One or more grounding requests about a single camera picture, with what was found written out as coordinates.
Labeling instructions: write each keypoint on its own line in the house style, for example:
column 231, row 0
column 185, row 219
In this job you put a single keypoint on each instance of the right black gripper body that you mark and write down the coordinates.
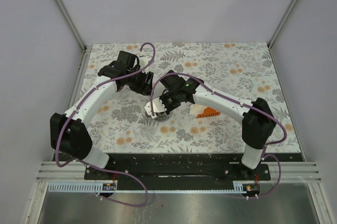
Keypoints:
column 170, row 101

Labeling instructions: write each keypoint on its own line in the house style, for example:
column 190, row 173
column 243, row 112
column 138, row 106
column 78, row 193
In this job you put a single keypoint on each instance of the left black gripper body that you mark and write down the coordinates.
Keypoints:
column 137, row 83

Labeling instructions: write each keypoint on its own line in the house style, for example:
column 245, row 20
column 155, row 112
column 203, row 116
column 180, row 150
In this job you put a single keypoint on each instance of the clear glass dripper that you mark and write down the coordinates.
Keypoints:
column 158, row 116

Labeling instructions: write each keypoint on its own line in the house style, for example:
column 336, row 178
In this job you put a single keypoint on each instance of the orange coffee filter box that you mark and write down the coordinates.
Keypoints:
column 208, row 112

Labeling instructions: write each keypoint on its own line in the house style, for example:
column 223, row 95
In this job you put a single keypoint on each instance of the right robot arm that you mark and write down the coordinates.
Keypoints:
column 255, row 117

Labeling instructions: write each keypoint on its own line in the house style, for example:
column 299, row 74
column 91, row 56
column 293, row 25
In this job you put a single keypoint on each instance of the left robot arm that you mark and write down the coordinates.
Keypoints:
column 68, row 131

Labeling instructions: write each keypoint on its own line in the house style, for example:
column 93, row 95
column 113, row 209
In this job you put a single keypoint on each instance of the floral table mat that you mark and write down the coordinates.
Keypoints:
column 244, row 70

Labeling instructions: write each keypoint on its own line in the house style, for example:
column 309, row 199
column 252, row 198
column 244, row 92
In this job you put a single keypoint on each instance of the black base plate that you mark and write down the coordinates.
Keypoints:
column 179, row 171

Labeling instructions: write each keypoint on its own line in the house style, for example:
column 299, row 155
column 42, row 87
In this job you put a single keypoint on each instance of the white slotted cable duct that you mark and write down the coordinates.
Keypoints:
column 105, row 187

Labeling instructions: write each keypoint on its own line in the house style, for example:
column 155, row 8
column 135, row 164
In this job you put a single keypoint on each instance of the aluminium rail frame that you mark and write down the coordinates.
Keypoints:
column 291, row 172

